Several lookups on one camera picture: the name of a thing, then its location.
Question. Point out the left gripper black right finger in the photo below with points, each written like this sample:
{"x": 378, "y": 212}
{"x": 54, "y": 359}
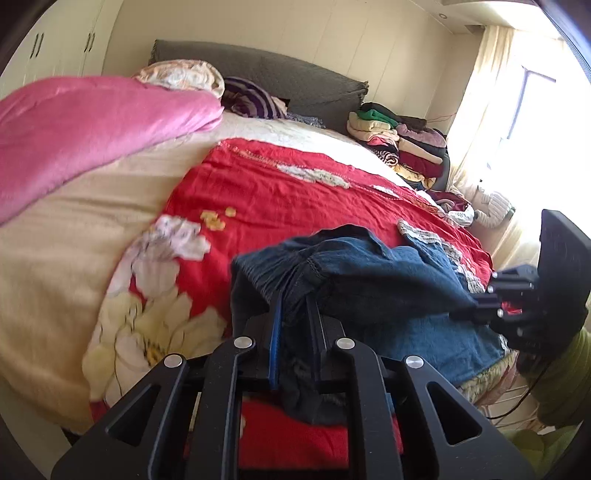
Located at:
{"x": 323, "y": 332}

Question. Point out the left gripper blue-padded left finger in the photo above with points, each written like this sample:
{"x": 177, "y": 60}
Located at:
{"x": 261, "y": 370}

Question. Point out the blue denim pants lace trim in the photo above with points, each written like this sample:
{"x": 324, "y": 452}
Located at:
{"x": 397, "y": 300}

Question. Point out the right green sleeve forearm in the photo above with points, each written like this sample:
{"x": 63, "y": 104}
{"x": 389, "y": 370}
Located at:
{"x": 562, "y": 391}

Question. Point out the red floral bedspread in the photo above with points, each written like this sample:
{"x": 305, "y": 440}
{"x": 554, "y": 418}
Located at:
{"x": 170, "y": 291}

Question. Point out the white plush toy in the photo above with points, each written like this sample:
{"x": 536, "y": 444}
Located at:
{"x": 491, "y": 208}

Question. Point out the loose clothes pile bedside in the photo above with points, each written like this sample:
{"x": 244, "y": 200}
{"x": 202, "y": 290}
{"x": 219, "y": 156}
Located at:
{"x": 455, "y": 206}

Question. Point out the cream curtain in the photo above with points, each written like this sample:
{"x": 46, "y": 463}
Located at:
{"x": 478, "y": 145}

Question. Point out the stack of folded clothes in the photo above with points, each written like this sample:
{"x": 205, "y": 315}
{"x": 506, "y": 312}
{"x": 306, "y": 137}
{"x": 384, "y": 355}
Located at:
{"x": 417, "y": 153}

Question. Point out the cream bed sheet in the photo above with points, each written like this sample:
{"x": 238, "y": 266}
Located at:
{"x": 59, "y": 254}

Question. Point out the dark grey headboard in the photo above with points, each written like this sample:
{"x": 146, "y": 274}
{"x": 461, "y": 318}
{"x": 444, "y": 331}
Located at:
{"x": 309, "y": 89}

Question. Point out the purple striped garment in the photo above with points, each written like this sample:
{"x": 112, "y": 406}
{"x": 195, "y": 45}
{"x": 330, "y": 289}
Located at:
{"x": 247, "y": 99}

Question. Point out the floral pillow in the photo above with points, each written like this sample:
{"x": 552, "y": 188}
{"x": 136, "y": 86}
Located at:
{"x": 182, "y": 74}

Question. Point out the pink quilt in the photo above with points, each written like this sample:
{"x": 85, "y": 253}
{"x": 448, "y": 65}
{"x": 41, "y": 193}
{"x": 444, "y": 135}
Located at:
{"x": 58, "y": 128}

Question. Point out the cream wardrobe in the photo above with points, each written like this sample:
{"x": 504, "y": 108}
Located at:
{"x": 69, "y": 39}

